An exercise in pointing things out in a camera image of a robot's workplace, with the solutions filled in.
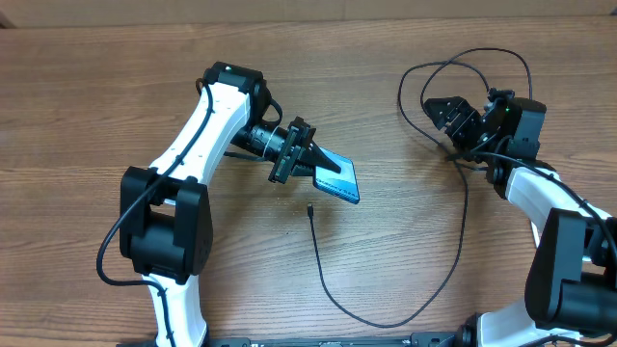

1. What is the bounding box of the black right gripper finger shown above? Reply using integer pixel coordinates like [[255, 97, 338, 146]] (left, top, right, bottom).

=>
[[423, 96, 467, 130], [445, 103, 480, 149]]

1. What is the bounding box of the blue Samsung Galaxy smartphone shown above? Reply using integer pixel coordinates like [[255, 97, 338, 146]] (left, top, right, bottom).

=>
[[313, 148, 361, 204]]

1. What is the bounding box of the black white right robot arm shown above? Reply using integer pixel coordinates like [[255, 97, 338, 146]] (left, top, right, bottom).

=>
[[422, 89, 616, 346]]

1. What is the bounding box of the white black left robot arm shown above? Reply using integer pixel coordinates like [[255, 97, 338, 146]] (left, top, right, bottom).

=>
[[119, 62, 360, 346]]

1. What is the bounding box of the black USB charging cable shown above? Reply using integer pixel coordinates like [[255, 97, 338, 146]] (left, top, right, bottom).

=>
[[306, 47, 534, 330]]

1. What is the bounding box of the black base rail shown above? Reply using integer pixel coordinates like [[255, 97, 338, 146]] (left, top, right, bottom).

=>
[[115, 331, 464, 347]]

